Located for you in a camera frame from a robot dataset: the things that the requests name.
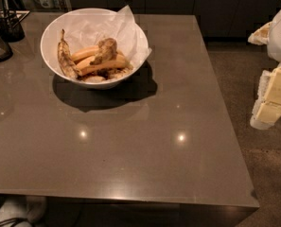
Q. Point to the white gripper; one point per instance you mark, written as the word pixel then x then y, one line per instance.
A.
pixel 280 37

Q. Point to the brown banana peel piece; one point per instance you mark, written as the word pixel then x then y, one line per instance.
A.
pixel 106 51

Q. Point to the upper yellow banana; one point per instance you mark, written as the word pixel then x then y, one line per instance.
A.
pixel 84 53

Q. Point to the white bowl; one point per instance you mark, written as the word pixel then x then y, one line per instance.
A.
pixel 49 44

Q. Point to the brown spotted banana left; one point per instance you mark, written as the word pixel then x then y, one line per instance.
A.
pixel 64 58

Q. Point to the white paper liner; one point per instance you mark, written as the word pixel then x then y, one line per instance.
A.
pixel 89 26

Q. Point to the white cloth under table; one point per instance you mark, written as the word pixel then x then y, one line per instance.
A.
pixel 23 212

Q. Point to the black wire basket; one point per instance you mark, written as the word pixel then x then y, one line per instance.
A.
pixel 11 29

